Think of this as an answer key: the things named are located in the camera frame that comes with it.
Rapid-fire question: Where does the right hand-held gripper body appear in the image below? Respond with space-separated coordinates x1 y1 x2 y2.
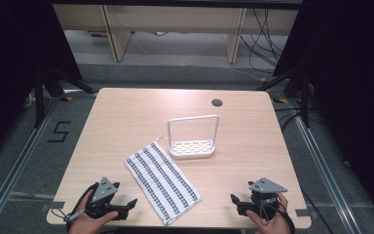
237 176 288 217

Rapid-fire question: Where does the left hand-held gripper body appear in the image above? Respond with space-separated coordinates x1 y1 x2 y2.
86 176 131 220

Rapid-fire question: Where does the white grey striped towel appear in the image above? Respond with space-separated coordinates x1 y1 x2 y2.
123 140 204 226

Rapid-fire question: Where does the white plastic rack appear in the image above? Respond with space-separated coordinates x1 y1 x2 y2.
167 114 220 161

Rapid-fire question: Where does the person's right hand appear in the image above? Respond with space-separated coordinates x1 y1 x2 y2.
244 192 292 234

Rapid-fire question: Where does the person's left hand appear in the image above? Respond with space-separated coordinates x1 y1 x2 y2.
67 191 120 234

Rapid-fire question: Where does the black metal stand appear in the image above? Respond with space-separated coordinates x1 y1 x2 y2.
255 66 312 129
32 64 97 129

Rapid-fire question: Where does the black curtain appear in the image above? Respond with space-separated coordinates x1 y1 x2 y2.
0 0 84 165
272 0 374 227

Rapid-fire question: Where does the beige wooden desk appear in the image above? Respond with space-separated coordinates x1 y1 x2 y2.
52 3 300 64

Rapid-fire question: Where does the left hand-held gripper cable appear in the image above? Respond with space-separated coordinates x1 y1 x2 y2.
51 182 99 224

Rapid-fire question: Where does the hand-held gripper cable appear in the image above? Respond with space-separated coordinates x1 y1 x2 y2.
51 182 99 224
258 197 297 234

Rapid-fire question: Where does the right hand-held gripper cable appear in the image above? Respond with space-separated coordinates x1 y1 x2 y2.
258 197 297 234

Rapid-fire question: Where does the aluminium floor rail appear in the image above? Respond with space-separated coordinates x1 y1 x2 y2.
290 97 362 234
0 96 62 234

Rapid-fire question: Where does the black floor cable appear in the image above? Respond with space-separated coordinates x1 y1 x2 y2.
274 106 316 133

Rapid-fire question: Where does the white floor cable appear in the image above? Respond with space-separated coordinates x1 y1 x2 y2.
222 65 265 82

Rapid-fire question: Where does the bundle of black cables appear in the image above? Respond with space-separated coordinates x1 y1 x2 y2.
239 8 289 72

